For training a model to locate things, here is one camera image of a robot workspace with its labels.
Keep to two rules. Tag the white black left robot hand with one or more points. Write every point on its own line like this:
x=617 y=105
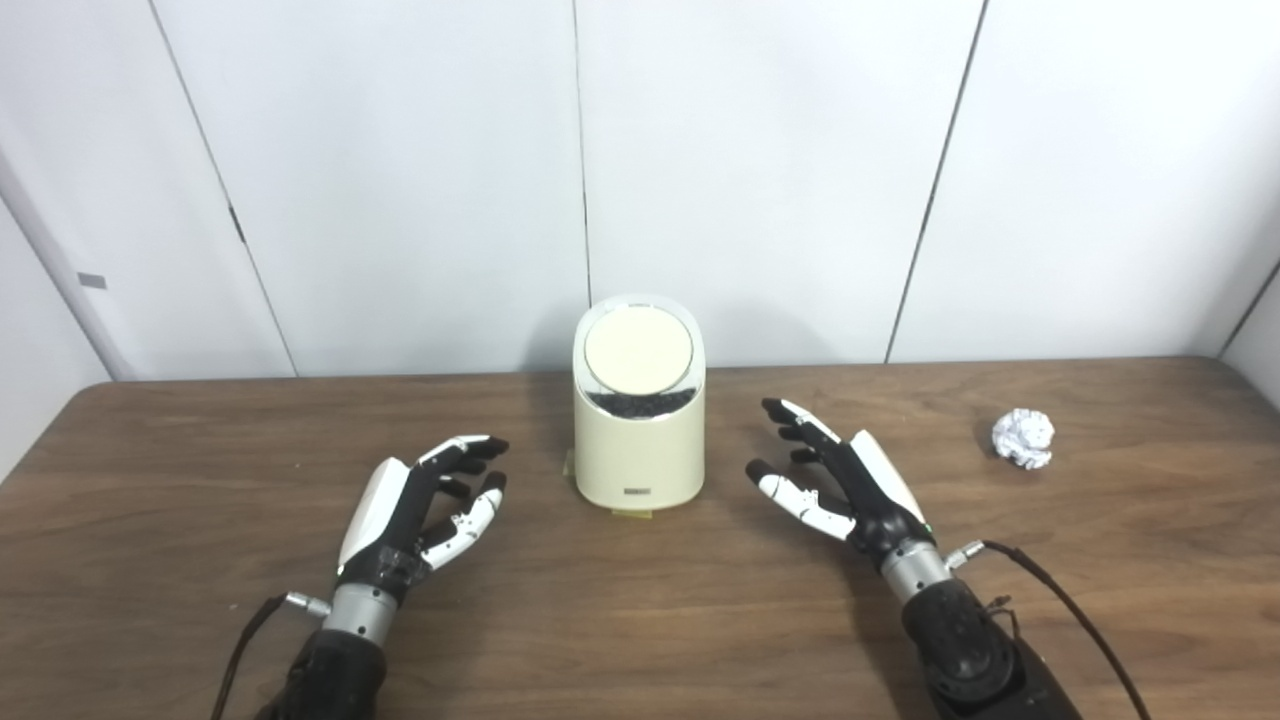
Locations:
x=385 y=505

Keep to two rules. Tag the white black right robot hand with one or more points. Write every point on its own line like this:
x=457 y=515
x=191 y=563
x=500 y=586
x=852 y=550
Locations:
x=880 y=490

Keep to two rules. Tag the white paper ball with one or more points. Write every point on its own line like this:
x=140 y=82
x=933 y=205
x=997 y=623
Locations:
x=1023 y=438

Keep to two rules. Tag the cream-colored bin body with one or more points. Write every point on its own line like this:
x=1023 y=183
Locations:
x=640 y=455

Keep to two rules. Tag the cream round bin lid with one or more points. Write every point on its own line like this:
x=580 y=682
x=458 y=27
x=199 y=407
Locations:
x=638 y=350

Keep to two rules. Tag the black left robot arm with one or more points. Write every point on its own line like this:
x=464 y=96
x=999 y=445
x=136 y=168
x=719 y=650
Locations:
x=335 y=670

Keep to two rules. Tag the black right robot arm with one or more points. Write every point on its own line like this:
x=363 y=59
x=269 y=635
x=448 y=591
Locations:
x=965 y=650

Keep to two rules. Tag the grey wall label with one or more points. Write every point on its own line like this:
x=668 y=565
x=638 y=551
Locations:
x=92 y=281

